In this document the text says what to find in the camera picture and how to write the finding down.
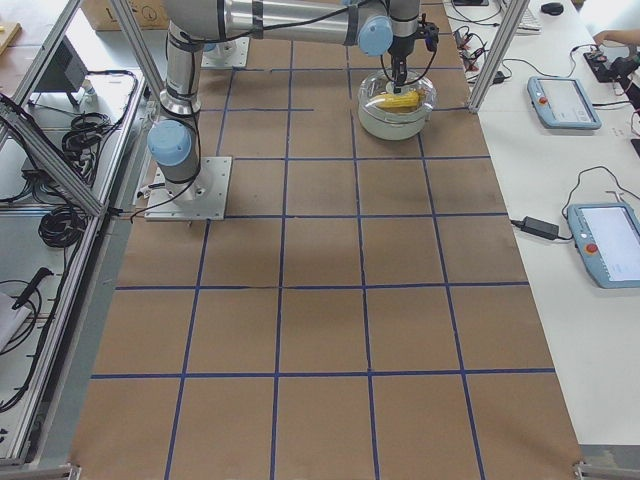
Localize aluminium frame post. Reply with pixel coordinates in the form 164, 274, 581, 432
467, 0, 528, 113

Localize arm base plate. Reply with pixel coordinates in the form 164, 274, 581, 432
144, 156, 232, 221
201, 38, 250, 70

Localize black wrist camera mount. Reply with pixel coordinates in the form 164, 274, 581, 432
416, 20, 439, 53

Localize yellow corn cob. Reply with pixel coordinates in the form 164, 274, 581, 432
372, 91, 421, 112

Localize cardboard box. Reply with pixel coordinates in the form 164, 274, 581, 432
80, 0, 169, 31

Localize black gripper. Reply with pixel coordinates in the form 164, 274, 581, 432
389, 47, 412, 93

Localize glass pot lid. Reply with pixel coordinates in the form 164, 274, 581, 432
358, 70, 437, 124

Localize black power adapter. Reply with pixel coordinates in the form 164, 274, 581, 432
520, 216, 559, 240

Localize black computer mouse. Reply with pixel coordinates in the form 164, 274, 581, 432
540, 2, 564, 16

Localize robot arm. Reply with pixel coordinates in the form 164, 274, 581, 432
155, 1, 420, 203

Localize steel pot with handles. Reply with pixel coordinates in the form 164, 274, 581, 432
358, 70, 437, 141

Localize lower teach pendant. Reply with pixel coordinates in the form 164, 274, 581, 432
567, 202, 639, 289

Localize upper teach pendant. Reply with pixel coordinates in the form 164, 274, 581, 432
527, 77, 602, 131

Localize teach pendant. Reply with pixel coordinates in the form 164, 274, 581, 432
527, 77, 602, 131
567, 202, 639, 289

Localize coiled black cables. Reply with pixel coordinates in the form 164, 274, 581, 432
38, 205, 81, 249

